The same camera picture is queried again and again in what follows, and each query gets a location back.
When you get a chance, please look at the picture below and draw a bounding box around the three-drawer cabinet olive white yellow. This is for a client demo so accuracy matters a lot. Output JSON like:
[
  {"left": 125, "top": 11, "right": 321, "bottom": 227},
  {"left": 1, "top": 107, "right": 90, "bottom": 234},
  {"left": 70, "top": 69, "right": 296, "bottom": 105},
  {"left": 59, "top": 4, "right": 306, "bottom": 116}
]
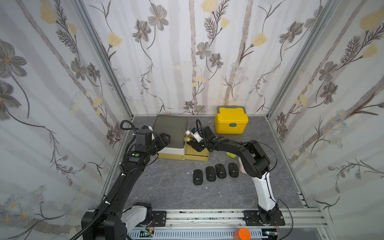
[{"left": 153, "top": 115, "right": 188, "bottom": 160}]

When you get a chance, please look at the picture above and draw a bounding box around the yellow bottom drawer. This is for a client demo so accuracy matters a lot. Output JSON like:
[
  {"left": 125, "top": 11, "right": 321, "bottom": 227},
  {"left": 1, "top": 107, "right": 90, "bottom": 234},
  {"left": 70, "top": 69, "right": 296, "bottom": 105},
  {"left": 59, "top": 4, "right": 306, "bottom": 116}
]
[{"left": 182, "top": 145, "right": 210, "bottom": 162}]

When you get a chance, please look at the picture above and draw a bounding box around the black computer mouse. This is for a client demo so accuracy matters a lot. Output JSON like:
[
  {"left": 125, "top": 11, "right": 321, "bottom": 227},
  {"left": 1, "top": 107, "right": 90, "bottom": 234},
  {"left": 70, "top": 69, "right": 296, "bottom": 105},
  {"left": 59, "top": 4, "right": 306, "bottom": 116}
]
[
  {"left": 193, "top": 169, "right": 204, "bottom": 186},
  {"left": 228, "top": 163, "right": 239, "bottom": 178},
  {"left": 206, "top": 166, "right": 217, "bottom": 182},
  {"left": 215, "top": 164, "right": 227, "bottom": 179}
]

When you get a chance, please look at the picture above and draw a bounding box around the pink computer mouse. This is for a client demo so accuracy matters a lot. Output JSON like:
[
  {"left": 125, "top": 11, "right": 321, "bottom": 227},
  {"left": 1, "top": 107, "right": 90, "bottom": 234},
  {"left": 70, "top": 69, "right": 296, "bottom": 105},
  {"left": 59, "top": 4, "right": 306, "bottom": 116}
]
[{"left": 238, "top": 158, "right": 247, "bottom": 174}]

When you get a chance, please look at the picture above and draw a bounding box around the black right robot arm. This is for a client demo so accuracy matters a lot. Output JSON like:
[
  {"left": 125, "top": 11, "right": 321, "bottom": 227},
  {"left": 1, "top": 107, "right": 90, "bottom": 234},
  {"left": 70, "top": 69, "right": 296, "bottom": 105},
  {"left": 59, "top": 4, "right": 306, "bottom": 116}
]
[{"left": 188, "top": 126, "right": 286, "bottom": 226}]

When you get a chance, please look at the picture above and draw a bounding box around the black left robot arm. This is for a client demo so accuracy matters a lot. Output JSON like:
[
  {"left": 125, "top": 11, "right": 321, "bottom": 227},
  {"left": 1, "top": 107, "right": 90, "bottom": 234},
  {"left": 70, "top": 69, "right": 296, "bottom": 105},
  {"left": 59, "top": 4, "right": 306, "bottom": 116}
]
[{"left": 72, "top": 126, "right": 171, "bottom": 240}]

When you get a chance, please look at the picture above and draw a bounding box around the small yellow-green block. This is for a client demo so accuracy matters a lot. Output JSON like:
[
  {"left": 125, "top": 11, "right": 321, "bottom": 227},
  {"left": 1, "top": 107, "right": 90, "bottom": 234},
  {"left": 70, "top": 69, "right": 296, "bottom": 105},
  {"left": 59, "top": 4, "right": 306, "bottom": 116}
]
[{"left": 226, "top": 152, "right": 237, "bottom": 159}]

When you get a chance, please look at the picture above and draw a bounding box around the yellow storage box grey latch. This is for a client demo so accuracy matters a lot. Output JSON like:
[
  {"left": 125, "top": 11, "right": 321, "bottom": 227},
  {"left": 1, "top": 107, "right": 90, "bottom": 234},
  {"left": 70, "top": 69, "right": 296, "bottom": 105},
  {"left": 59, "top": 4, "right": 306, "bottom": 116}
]
[{"left": 215, "top": 106, "right": 249, "bottom": 135}]

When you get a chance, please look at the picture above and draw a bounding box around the orange round cap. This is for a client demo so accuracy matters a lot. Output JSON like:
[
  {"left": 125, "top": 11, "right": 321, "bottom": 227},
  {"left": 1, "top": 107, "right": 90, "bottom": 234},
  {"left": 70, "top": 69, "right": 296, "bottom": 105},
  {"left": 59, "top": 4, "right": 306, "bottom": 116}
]
[{"left": 233, "top": 228, "right": 251, "bottom": 240}]

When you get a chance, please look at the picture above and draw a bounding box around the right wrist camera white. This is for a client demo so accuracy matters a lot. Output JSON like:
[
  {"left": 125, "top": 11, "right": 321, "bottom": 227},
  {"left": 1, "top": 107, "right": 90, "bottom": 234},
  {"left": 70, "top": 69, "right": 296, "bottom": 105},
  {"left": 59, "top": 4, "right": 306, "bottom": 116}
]
[{"left": 191, "top": 128, "right": 203, "bottom": 143}]

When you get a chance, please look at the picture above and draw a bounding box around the black corrugated cable conduit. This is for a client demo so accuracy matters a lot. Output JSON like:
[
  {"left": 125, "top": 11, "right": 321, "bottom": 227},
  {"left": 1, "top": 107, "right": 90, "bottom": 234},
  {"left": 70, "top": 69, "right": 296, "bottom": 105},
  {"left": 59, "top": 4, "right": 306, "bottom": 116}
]
[{"left": 70, "top": 173, "right": 127, "bottom": 240}]

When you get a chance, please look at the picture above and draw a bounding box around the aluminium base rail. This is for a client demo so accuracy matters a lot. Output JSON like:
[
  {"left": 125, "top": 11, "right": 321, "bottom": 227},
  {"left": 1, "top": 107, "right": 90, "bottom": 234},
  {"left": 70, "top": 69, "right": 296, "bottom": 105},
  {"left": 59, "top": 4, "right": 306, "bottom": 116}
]
[{"left": 128, "top": 208, "right": 334, "bottom": 240}]

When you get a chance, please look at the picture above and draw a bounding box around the aluminium frame corner post left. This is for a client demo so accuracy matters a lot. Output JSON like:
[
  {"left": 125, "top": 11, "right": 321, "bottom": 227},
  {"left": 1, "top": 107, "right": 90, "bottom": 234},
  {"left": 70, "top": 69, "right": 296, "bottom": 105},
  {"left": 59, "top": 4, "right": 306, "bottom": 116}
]
[{"left": 71, "top": 0, "right": 134, "bottom": 120}]

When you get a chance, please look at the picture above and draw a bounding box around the aluminium frame corner post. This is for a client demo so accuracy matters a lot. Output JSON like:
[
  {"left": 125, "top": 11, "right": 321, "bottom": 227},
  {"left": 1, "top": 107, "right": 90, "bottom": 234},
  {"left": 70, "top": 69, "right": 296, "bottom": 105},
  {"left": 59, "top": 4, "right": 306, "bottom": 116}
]
[
  {"left": 71, "top": 0, "right": 134, "bottom": 120},
  {"left": 266, "top": 0, "right": 340, "bottom": 120}
]

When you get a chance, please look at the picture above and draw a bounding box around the aluminium frame corner post right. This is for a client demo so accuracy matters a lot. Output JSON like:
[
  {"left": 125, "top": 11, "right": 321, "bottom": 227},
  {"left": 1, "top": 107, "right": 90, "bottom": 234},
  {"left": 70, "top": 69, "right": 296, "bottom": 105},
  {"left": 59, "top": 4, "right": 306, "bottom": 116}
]
[{"left": 266, "top": 0, "right": 340, "bottom": 120}]

